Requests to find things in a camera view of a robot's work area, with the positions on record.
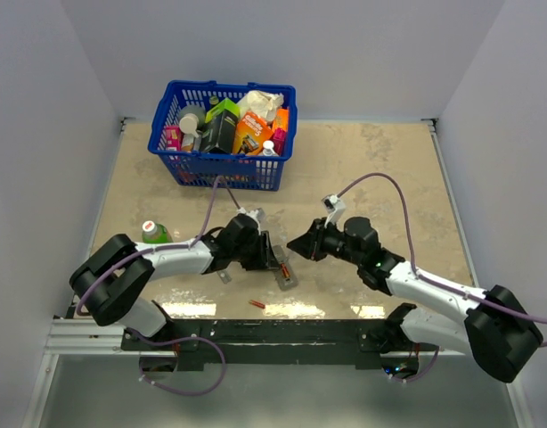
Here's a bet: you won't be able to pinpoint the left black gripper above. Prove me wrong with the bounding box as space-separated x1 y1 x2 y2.
232 229 280 270

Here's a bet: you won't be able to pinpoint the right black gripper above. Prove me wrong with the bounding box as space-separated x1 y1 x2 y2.
287 218 363 268

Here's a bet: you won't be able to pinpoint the white grey remote control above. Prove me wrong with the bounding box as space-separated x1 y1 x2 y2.
273 245 298 292

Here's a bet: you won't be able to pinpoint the grey battery cover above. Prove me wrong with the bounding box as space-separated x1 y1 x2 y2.
217 270 232 284

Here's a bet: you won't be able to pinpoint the red aaa battery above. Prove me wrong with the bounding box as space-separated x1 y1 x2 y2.
249 300 265 309
281 264 290 280

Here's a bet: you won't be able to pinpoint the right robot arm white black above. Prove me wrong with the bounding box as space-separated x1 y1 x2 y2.
287 217 543 383

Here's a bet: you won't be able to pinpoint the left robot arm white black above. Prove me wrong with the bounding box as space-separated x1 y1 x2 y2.
69 210 281 350

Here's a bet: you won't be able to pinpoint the blue plastic basket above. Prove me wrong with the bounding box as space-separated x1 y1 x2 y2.
148 80 298 191

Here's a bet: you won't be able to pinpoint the small white cap bottle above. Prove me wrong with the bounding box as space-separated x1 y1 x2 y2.
260 140 278 157

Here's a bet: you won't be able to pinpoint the orange juice bottle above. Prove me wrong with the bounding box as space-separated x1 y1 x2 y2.
142 220 173 244

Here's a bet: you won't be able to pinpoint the magenta small box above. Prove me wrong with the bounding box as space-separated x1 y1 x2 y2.
272 128 287 156

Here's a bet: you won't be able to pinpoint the orange Gillette razor box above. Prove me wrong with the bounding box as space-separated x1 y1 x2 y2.
232 111 274 155

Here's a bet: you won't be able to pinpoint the black green box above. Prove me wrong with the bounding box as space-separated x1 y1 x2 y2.
200 98 240 155

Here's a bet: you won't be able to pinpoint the crumpled white paper bag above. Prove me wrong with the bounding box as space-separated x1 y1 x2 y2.
237 90 284 123

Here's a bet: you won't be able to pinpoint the pink box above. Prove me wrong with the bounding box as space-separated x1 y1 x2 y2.
163 126 183 152

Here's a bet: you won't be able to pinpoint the white pump bottle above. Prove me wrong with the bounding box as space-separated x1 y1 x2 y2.
177 104 206 136

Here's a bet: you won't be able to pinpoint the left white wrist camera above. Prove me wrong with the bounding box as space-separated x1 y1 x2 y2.
237 207 265 230

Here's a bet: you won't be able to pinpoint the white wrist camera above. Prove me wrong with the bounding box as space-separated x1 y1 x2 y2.
322 194 346 227
237 207 265 230

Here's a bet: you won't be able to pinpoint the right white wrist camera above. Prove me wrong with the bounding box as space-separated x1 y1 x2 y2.
322 194 346 227

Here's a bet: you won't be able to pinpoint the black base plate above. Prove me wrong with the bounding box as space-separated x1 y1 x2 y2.
121 319 433 371

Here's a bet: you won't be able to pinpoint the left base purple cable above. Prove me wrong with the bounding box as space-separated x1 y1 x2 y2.
130 325 227 397

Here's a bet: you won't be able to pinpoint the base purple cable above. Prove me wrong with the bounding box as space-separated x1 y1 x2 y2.
130 325 227 397
387 343 440 384

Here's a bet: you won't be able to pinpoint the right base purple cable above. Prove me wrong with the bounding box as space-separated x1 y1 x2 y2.
387 343 440 384

